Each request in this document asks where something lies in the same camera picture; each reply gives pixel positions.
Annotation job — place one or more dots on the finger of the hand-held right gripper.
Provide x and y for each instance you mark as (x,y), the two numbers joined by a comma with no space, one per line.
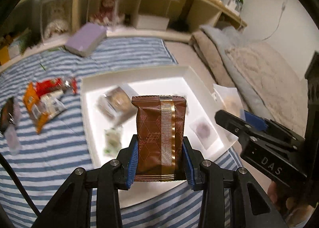
(254,119)
(229,122)

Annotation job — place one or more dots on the beige blanket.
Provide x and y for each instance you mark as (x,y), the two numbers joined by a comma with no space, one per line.
(206,45)

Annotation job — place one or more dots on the white doll in case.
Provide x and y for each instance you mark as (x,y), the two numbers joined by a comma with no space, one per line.
(54,18)

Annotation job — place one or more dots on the grey blanket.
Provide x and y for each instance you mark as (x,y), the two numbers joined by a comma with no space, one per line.
(224,40)

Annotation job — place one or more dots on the orange snack packet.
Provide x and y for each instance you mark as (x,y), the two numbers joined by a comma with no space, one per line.
(31,98)

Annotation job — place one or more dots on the purple book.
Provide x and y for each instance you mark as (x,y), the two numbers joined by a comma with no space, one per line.
(84,38)

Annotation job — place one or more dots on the white shallow box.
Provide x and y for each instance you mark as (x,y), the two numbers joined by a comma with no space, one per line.
(159,85)

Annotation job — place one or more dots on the silver pastry packet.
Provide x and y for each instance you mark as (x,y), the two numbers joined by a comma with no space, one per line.
(117,104)

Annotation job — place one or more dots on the dark chocolate clear packet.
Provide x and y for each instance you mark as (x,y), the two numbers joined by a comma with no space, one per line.
(203,129)

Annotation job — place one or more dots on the teddy bear in case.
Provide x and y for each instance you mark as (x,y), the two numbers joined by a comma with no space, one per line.
(107,6)

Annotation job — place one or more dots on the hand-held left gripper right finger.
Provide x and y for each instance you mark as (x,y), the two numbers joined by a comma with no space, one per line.
(188,165)

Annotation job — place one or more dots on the white black snack packet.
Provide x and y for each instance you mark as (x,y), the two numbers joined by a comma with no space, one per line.
(49,104)

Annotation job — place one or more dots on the cream fluffy pillow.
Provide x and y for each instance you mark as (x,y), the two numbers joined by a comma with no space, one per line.
(264,73)

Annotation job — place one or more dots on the brown gold snack packet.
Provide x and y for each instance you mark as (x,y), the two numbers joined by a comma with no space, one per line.
(154,138)

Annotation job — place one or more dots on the beige donut packet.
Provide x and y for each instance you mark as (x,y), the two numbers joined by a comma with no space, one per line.
(230,102)

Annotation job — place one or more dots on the yellow box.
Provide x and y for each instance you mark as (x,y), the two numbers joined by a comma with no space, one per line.
(4,55)

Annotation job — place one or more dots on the small white box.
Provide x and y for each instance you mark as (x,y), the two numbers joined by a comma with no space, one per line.
(152,22)

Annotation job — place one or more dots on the red snack packet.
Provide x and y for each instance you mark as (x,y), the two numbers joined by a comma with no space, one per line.
(48,85)

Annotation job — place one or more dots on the blue white striped quilt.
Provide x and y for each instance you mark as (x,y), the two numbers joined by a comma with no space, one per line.
(49,155)

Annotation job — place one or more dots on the black mooncake packet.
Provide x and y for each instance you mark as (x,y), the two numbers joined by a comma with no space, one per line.
(7,115)

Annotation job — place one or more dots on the frosted clear packet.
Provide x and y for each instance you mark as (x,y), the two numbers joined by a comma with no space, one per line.
(13,140)

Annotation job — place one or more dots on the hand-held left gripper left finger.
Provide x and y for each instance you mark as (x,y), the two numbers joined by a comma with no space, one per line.
(132,163)

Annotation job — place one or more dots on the person's right hand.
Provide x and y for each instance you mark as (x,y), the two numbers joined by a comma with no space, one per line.
(286,205)

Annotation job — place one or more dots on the small green snack packet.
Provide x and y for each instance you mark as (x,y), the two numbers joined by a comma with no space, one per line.
(113,140)

